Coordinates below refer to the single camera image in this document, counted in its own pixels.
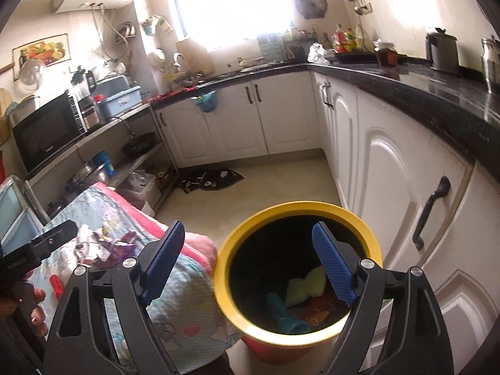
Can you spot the yellow rimmed trash bin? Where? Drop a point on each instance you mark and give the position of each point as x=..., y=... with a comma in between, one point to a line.
x=263, y=254

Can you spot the dark red small jar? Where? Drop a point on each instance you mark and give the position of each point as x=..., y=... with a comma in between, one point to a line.
x=386, y=53

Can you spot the black cabinet door handle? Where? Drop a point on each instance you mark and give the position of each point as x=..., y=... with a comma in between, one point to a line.
x=441, y=191

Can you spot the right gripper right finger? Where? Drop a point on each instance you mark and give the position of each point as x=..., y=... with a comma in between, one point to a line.
x=416, y=340

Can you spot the stacked steel pots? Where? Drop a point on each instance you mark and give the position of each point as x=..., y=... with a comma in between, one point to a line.
x=98, y=170

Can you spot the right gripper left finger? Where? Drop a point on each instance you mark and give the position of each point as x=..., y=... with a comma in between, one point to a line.
x=162, y=261

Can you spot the white plastic bag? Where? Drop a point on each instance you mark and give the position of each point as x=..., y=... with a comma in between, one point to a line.
x=88, y=249

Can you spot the plastic drawer cabinet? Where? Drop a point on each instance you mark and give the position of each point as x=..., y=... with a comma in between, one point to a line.
x=19, y=223

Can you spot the red plastic bag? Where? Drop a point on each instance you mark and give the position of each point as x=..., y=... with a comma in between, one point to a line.
x=323, y=310

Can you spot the black frying pan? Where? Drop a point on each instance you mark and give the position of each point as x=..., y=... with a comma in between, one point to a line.
x=140, y=145

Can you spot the oil and sauce bottles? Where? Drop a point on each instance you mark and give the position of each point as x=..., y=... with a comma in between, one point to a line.
x=349, y=40

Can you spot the black cloth on floor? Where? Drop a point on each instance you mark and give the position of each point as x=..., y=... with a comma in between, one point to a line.
x=209, y=179

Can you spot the black microwave oven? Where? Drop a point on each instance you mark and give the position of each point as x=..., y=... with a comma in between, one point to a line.
x=48, y=130

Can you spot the black blender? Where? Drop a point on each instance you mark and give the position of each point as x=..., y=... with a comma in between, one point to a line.
x=84, y=85

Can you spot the clear plastic bag on counter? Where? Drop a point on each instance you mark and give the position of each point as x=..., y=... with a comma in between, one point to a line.
x=316, y=54

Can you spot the blue hanging basket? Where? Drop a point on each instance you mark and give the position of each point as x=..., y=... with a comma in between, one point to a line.
x=207, y=102

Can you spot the woven bamboo tray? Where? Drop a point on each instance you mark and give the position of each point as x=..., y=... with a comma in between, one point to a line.
x=5, y=101

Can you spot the fruit picture on wall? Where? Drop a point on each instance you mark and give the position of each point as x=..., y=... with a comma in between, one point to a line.
x=50, y=50

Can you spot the shiny steel jug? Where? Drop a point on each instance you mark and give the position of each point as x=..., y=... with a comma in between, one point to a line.
x=491, y=64

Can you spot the purple snack wrapper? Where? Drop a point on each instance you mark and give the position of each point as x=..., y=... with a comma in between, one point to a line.
x=110, y=252

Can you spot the metal kitchen shelf rack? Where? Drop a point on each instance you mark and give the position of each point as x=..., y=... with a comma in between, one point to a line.
x=47, y=184

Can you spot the Hello Kitty patterned tablecloth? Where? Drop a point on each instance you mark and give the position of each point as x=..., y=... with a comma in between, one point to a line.
x=148, y=281

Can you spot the white desk fan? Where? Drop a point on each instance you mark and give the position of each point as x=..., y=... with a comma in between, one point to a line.
x=31, y=75

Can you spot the grey metal kettle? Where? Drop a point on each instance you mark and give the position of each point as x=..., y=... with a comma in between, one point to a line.
x=442, y=51

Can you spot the wall mounted small fan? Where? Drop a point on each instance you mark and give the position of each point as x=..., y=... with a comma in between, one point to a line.
x=312, y=9

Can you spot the blue plastic storage box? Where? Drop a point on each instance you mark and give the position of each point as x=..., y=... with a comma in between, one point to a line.
x=116, y=103

